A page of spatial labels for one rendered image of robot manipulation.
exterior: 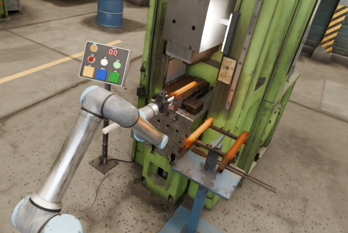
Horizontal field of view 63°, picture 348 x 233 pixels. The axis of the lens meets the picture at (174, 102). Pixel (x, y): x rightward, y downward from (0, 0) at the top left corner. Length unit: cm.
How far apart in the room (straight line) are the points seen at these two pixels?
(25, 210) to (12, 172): 145
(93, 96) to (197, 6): 85
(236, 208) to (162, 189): 70
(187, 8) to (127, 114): 84
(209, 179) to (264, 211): 109
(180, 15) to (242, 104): 72
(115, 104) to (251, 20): 97
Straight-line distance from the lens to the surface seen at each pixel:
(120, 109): 130
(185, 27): 187
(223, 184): 186
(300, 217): 299
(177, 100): 205
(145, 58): 232
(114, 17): 660
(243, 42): 186
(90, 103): 135
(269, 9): 179
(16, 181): 282
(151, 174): 258
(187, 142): 162
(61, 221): 140
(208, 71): 241
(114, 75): 217
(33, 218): 146
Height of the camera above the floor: 199
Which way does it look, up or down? 30 degrees down
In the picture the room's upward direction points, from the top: 11 degrees clockwise
